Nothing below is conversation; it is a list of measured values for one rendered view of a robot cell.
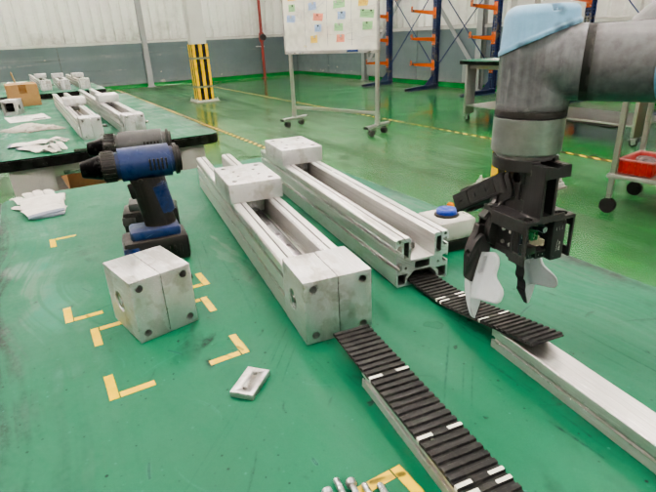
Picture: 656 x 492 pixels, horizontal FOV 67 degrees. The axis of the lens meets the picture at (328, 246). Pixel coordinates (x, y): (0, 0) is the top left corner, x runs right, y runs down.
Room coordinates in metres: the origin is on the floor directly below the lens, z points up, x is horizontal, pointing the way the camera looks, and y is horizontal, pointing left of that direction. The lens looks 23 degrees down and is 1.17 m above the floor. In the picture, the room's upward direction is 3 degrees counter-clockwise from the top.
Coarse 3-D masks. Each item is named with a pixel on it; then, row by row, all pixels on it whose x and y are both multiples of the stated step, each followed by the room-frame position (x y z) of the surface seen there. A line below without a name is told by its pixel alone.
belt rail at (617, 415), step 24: (504, 336) 0.53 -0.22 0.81; (528, 360) 0.49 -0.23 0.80; (552, 360) 0.48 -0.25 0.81; (576, 360) 0.48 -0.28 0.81; (552, 384) 0.46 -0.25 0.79; (576, 384) 0.44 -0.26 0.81; (600, 384) 0.43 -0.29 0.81; (576, 408) 0.42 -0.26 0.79; (600, 408) 0.40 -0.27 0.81; (624, 408) 0.40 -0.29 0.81; (648, 408) 0.39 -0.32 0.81; (624, 432) 0.37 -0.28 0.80; (648, 432) 0.36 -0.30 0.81; (648, 456) 0.35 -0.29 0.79
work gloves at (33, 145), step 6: (54, 138) 2.23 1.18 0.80; (60, 138) 2.26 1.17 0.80; (12, 144) 2.16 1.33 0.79; (18, 144) 2.16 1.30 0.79; (24, 144) 2.16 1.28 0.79; (30, 144) 2.17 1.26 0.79; (36, 144) 2.14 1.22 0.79; (48, 144) 2.11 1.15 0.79; (54, 144) 2.03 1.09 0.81; (60, 144) 2.06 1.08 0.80; (30, 150) 2.03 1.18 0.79; (36, 150) 2.02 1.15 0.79; (42, 150) 2.02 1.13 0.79; (48, 150) 2.04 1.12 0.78; (54, 150) 2.01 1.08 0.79; (60, 150) 2.02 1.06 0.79
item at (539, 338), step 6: (546, 330) 0.52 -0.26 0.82; (552, 330) 0.52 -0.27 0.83; (528, 336) 0.51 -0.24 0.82; (534, 336) 0.51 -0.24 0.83; (540, 336) 0.51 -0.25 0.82; (546, 336) 0.50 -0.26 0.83; (552, 336) 0.50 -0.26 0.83; (558, 336) 0.50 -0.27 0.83; (522, 342) 0.50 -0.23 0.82; (528, 342) 0.49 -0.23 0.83; (534, 342) 0.49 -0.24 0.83; (540, 342) 0.49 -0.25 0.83
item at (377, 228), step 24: (288, 168) 1.24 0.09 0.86; (312, 168) 1.28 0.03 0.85; (288, 192) 1.25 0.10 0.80; (312, 192) 1.10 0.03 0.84; (336, 192) 1.00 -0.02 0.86; (360, 192) 1.01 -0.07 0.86; (312, 216) 1.08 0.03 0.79; (336, 216) 0.95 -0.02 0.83; (360, 216) 0.85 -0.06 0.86; (384, 216) 0.92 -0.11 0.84; (408, 216) 0.84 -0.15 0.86; (360, 240) 0.87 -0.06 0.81; (384, 240) 0.77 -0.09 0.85; (408, 240) 0.74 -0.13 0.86; (432, 240) 0.76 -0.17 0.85; (384, 264) 0.77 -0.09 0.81; (408, 264) 0.74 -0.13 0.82; (432, 264) 0.76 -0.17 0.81
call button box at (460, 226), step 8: (424, 216) 0.91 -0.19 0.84; (432, 216) 0.90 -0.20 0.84; (440, 216) 0.89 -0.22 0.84; (448, 216) 0.89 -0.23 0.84; (456, 216) 0.89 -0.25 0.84; (464, 216) 0.90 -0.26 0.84; (440, 224) 0.86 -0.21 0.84; (448, 224) 0.86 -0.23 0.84; (456, 224) 0.87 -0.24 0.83; (464, 224) 0.87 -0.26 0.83; (472, 224) 0.88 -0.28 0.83; (456, 232) 0.87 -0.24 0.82; (464, 232) 0.88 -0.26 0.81; (448, 240) 0.86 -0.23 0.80; (456, 240) 0.87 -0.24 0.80; (464, 240) 0.88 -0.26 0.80; (448, 248) 0.86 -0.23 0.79; (456, 248) 0.87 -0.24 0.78
